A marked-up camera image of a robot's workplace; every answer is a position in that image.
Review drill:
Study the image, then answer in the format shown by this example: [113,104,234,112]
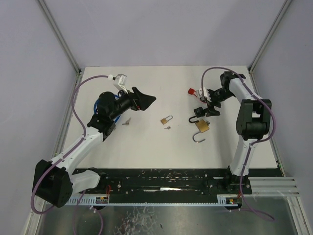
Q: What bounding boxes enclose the black padlock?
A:
[188,107,205,123]

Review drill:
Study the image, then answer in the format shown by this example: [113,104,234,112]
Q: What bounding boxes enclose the red cable padlock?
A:
[188,88,203,102]

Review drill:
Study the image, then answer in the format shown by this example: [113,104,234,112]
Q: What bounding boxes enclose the small brass padlock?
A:
[160,115,173,125]

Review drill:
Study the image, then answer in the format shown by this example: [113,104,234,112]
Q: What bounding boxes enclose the blue lock keys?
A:
[122,117,132,126]

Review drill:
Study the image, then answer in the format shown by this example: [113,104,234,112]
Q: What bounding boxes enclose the blue cable lock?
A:
[93,97,122,123]

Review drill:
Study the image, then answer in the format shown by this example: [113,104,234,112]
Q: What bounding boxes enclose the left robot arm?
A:
[32,87,156,208]

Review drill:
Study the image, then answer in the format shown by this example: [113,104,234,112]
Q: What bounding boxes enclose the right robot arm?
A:
[204,71,272,178]

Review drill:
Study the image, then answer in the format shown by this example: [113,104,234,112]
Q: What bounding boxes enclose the large brass padlock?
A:
[192,119,210,143]

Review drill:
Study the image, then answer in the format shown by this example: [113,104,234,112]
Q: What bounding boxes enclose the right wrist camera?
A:
[196,87,210,102]

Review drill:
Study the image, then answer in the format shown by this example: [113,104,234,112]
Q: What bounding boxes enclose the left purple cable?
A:
[31,75,111,235]

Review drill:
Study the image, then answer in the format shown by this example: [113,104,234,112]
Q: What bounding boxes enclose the purple cable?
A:
[201,66,277,222]
[31,75,111,235]

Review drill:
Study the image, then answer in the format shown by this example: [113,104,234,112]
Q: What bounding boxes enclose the aluminium frame post right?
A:
[248,0,293,72]

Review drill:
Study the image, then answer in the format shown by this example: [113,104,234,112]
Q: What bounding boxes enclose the aluminium frame post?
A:
[248,0,293,72]
[36,0,81,73]

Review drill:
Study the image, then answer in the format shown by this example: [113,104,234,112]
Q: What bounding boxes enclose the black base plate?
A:
[86,168,252,204]

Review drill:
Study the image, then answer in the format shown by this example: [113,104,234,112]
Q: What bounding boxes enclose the grey slotted cable duct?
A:
[79,196,240,207]

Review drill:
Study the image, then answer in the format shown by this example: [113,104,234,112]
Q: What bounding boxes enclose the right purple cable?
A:
[201,66,277,222]

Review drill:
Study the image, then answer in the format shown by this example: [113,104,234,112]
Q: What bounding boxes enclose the aluminium frame post left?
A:
[36,0,81,73]

